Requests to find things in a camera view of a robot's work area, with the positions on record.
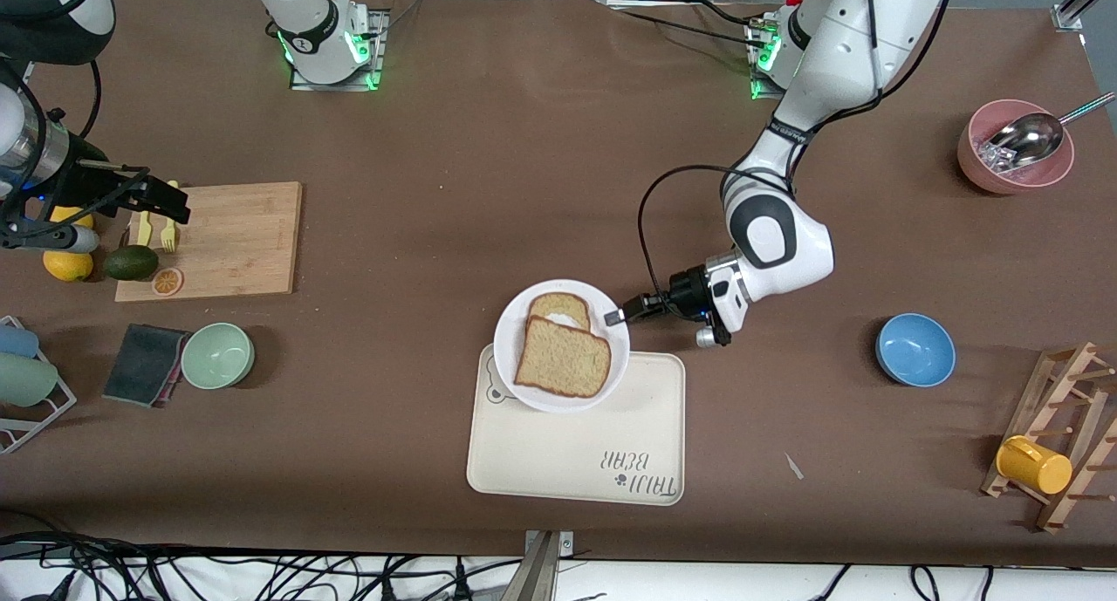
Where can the wooden mug rack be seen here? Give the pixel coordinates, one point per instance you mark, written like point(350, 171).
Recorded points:
point(1043, 400)

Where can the blue bowl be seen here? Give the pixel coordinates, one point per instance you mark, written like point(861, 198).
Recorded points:
point(916, 350)

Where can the cream bear print tray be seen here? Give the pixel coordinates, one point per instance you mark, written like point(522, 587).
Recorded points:
point(567, 457)

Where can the white round plate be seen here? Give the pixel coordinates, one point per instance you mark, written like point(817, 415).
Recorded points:
point(515, 322)

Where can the yellow toy knife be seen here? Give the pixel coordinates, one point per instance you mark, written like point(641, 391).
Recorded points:
point(140, 232)

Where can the light blue cup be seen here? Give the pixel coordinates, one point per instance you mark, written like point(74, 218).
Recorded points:
point(17, 341)

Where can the pale green cup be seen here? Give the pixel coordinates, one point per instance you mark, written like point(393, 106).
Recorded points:
point(24, 381)

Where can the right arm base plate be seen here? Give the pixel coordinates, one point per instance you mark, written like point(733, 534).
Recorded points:
point(381, 38)

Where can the small white paper scrap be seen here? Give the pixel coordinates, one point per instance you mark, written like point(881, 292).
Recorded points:
point(793, 466)

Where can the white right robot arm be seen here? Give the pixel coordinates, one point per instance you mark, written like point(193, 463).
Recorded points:
point(314, 34)

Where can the metal scoop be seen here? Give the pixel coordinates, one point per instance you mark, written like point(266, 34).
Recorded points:
point(1030, 139)

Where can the light green bowl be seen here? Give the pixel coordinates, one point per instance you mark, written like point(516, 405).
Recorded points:
point(217, 357)

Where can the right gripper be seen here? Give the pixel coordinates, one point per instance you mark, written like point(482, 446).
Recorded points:
point(90, 180)

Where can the fried egg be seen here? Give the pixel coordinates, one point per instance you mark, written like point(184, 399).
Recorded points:
point(569, 321)

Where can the wooden cutting board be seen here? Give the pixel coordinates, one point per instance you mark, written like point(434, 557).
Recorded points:
point(244, 243)

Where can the dark green avocado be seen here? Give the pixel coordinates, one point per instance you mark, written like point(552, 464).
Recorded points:
point(131, 262)

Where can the plain brown bread slice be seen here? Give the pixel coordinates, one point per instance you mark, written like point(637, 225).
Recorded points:
point(563, 361)

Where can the yellow mug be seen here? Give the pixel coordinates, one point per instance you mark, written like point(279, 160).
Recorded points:
point(1034, 466)

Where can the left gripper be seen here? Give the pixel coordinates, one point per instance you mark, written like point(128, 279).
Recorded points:
point(683, 290)

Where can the yellow toy fork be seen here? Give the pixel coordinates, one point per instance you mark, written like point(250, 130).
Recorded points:
point(168, 237)

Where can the clear ice cubes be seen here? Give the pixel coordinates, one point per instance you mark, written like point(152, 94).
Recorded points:
point(995, 158)

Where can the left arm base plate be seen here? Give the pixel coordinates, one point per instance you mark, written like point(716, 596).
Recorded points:
point(759, 93)

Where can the dark grey sponge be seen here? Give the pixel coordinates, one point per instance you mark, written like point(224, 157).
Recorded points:
point(140, 365)

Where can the yellow lemon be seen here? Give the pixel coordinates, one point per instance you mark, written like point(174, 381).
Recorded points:
point(68, 267)
point(74, 215)

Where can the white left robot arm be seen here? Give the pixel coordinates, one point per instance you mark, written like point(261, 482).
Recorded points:
point(838, 51)

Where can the pink bowl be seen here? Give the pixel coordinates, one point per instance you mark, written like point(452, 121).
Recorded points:
point(973, 169)

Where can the metal table bracket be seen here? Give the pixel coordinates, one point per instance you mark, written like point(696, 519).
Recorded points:
point(543, 570)

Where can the orange slice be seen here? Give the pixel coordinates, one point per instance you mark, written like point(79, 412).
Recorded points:
point(167, 282)

